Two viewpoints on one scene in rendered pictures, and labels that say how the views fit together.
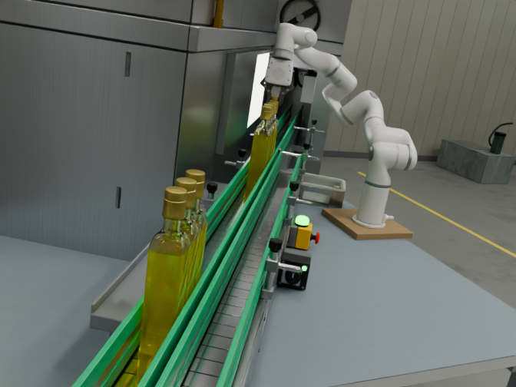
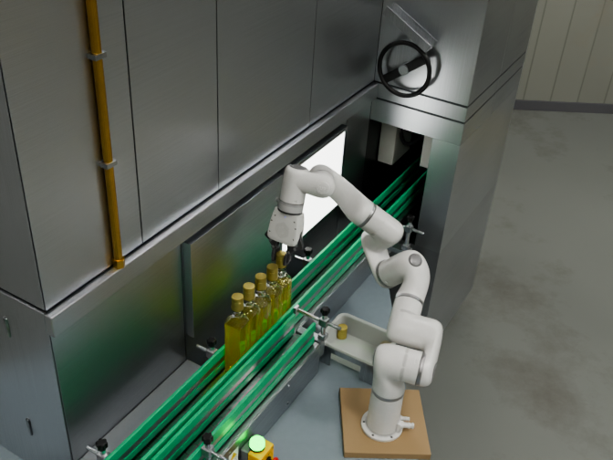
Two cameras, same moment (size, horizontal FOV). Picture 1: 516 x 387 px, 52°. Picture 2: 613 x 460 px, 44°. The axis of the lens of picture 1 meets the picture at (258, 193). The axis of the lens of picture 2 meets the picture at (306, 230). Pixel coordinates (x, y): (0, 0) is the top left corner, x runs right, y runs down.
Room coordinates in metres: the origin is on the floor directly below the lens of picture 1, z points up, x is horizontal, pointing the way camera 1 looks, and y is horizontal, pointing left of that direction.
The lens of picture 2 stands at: (0.38, -0.79, 2.52)
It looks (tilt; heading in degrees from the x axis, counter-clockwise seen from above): 34 degrees down; 23
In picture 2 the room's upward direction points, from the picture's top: 4 degrees clockwise
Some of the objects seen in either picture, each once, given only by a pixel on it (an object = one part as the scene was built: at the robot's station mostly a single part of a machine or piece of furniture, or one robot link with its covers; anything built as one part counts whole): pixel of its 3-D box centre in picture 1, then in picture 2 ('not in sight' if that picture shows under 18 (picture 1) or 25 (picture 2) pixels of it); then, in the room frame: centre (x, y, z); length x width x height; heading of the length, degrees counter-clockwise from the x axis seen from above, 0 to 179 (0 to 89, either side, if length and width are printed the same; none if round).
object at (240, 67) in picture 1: (247, 92); (274, 220); (2.23, 0.11, 1.15); 0.90 x 0.03 x 0.34; 174
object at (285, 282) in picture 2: not in sight; (279, 300); (2.05, -0.01, 0.99); 0.06 x 0.06 x 0.21; 85
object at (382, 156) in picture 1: (384, 163); (394, 371); (1.91, -0.44, 1.01); 0.13 x 0.10 x 0.16; 98
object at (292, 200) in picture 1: (299, 205); (215, 457); (1.46, -0.12, 0.94); 0.07 x 0.04 x 0.13; 84
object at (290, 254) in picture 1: (294, 269); not in sight; (1.35, -0.13, 0.79); 0.08 x 0.08 x 0.08; 84
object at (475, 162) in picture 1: (481, 147); not in sight; (6.83, -2.77, 0.37); 0.81 x 0.61 x 0.74; 26
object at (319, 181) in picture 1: (317, 190); (357, 347); (2.17, -0.25, 0.80); 0.22 x 0.17 x 0.09; 84
